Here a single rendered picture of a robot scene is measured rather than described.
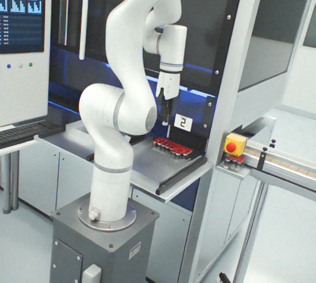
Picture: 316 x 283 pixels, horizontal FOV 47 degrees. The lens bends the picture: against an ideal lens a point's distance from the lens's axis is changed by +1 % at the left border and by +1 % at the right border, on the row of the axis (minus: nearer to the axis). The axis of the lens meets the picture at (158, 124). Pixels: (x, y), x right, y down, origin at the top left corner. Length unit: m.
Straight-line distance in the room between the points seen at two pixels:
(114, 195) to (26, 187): 1.53
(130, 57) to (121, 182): 0.38
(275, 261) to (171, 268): 0.90
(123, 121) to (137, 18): 0.28
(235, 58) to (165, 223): 0.90
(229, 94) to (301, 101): 4.72
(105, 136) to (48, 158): 1.28
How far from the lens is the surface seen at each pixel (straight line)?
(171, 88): 1.32
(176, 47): 1.29
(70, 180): 2.24
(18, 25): 1.88
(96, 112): 1.03
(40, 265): 2.31
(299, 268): 2.72
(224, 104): 1.53
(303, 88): 6.16
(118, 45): 0.94
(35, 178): 2.48
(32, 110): 2.05
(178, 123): 1.64
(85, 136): 1.65
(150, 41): 1.31
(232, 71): 1.50
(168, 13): 1.17
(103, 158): 1.06
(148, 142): 1.68
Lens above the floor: 1.57
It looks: 21 degrees down
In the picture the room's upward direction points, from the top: 9 degrees clockwise
